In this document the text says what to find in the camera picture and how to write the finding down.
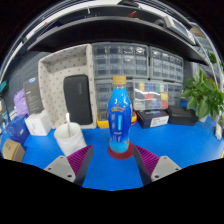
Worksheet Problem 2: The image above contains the purple plastic bag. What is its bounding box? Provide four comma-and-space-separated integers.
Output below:
13, 88, 30, 117

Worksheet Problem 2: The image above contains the metal spoon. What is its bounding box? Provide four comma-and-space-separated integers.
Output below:
65, 112, 72, 138

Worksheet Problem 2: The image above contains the blue printed box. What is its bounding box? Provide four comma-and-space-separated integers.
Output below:
4, 113, 31, 145

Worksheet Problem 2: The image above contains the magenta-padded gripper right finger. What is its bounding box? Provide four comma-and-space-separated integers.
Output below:
132, 145, 183, 187

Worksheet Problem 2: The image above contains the green potted plant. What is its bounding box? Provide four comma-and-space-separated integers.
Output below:
181, 68, 224, 123

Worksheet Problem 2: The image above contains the clear box of coloured parts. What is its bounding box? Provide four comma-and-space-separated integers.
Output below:
133, 81, 170, 112

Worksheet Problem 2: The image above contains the dark grey upright box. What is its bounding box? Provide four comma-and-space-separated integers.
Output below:
22, 77, 45, 116

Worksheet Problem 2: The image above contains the white cube box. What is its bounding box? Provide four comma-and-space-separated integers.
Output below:
24, 109, 53, 137

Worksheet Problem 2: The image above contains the brown cardboard box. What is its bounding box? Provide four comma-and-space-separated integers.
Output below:
1, 138, 26, 163

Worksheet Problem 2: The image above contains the low grey drawer cabinet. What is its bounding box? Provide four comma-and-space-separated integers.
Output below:
94, 78, 184, 121

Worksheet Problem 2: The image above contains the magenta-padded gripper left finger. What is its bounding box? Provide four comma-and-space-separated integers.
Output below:
43, 144, 95, 187

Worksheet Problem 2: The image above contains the wide grey drawer cabinet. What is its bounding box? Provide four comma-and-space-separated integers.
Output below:
91, 42, 150, 80

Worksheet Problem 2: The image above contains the black wall shelf unit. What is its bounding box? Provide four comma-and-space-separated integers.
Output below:
6, 1, 211, 68

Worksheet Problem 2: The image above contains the beige dotted organizer tray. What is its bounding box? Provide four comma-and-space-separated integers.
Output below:
37, 43, 98, 130

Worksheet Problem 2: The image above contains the black box with white label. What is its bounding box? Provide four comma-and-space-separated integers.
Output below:
136, 109, 170, 130

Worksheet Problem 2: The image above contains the narrow grey drawer cabinet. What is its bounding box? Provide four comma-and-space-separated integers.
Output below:
148, 45, 185, 84

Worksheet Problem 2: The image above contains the white ribbed cup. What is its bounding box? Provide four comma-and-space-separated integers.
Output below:
53, 121, 88, 158

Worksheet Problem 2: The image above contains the flat black pouch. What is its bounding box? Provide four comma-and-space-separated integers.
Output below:
166, 105, 200, 127

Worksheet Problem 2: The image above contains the blue drink bottle yellow cap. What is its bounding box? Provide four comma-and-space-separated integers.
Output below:
107, 75, 133, 154

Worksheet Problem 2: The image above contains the black zip case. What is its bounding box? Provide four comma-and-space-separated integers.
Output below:
63, 74, 94, 126

